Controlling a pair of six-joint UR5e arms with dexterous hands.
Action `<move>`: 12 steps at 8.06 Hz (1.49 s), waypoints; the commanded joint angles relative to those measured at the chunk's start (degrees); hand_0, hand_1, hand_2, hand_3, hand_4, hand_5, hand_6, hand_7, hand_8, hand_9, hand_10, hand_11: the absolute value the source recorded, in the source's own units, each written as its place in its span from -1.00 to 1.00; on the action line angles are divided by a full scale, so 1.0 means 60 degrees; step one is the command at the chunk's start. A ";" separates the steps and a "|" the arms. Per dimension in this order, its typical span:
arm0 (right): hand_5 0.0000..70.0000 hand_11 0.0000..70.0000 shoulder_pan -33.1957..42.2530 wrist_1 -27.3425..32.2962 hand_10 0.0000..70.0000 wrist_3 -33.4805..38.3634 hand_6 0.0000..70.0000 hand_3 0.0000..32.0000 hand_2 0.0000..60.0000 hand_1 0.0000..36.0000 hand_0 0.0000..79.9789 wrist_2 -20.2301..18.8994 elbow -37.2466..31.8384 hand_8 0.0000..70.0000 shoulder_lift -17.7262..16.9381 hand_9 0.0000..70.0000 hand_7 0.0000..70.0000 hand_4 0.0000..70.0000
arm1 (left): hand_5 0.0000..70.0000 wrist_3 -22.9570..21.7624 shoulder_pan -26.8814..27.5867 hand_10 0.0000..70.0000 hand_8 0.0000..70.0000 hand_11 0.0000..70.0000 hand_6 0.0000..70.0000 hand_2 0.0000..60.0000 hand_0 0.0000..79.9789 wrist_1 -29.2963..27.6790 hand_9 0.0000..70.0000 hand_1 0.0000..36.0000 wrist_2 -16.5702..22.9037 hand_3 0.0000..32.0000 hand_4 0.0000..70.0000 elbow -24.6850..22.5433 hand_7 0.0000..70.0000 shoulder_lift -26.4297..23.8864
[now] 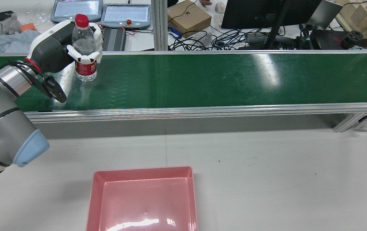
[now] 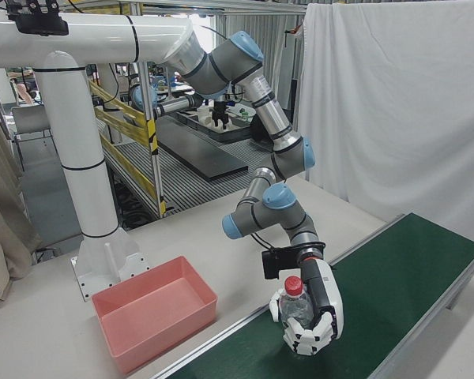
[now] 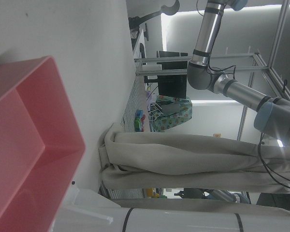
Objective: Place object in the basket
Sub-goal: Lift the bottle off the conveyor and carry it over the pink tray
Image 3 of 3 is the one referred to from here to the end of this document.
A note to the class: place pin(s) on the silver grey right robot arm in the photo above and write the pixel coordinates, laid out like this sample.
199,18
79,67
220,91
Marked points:
207,36

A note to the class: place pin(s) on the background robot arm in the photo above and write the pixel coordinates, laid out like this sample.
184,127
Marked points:
222,195

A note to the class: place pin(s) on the pink plastic basket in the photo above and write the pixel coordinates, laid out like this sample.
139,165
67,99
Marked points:
26,145

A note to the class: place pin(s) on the colourful patterned box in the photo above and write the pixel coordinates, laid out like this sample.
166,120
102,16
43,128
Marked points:
181,116

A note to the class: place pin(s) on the black monitor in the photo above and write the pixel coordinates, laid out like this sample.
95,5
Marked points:
172,85

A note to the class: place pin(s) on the beige curtain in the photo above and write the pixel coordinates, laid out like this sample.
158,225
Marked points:
183,157

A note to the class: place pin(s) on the aluminium cell frame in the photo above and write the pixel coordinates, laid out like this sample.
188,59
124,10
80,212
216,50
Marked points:
278,31

